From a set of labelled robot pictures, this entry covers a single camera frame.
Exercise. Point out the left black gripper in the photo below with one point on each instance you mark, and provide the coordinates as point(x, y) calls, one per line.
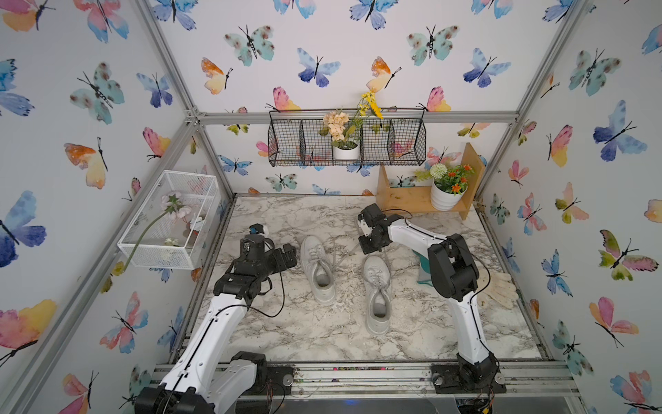
point(290, 255)

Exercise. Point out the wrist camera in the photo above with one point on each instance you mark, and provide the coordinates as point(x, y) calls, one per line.
point(365, 228)
point(262, 230)

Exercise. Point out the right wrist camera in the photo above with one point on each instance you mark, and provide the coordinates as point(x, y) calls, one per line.
point(365, 228)

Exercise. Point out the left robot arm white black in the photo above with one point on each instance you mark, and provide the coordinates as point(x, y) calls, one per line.
point(191, 386)

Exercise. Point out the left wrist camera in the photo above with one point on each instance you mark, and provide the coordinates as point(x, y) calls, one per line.
point(262, 230)

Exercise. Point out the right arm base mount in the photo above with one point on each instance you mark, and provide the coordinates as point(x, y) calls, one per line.
point(465, 377)

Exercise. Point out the white pot orange flowers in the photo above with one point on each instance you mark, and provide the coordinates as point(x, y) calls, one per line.
point(449, 184)

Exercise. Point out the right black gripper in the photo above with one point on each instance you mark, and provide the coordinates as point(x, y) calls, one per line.
point(364, 245)

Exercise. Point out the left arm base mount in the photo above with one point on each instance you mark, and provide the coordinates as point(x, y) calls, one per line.
point(269, 379)

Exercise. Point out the white wire mesh basket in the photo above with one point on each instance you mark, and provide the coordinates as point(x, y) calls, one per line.
point(170, 226)

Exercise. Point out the black wire wall basket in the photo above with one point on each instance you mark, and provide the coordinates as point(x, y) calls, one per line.
point(306, 138)

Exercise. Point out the wooden shelf stand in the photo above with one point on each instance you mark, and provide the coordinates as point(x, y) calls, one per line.
point(419, 199)

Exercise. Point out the white pot peach flowers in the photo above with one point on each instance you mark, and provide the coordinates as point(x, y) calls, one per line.
point(346, 131)

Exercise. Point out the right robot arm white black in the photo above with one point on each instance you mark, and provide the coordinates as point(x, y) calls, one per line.
point(455, 276)

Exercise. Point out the aluminium front rail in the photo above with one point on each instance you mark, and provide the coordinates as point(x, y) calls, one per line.
point(532, 386)

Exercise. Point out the white sneaker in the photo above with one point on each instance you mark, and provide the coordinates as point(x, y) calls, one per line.
point(377, 282)
point(317, 268)

